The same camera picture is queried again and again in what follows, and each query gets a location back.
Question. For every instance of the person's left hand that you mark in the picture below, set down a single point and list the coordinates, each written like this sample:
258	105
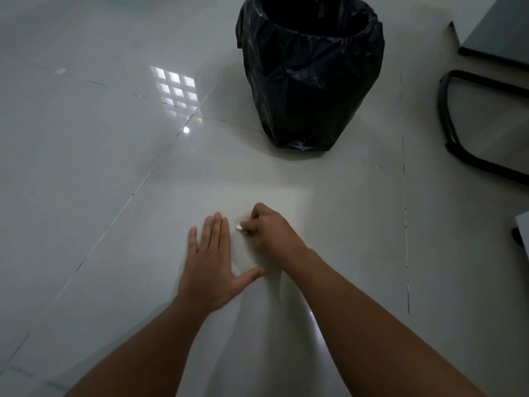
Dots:
208	272

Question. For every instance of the person's right forearm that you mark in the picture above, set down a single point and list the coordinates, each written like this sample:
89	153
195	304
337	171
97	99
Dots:
372	339

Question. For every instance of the trash bin with black bag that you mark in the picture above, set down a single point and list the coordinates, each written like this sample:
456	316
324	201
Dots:
314	78

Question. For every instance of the person's left thumb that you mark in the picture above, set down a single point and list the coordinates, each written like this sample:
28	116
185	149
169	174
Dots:
250	275

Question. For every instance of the translucent white plastic bag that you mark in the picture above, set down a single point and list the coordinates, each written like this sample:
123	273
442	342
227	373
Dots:
264	330

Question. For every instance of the person's right hand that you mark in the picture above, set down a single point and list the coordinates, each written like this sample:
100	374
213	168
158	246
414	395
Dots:
272	239

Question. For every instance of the person's right fingers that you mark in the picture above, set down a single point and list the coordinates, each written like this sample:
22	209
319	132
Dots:
254	227

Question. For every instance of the person's left middle finger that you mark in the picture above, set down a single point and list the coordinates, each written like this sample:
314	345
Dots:
216	235

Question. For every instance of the person's left little finger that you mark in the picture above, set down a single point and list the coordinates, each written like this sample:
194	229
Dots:
192	241

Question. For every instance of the grey cabinet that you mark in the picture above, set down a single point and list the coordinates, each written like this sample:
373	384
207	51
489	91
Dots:
500	28

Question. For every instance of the black metal chair frame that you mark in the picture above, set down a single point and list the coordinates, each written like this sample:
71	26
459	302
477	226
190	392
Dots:
448	132

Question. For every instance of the person's left forearm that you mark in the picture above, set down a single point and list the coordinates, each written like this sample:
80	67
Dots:
144	355

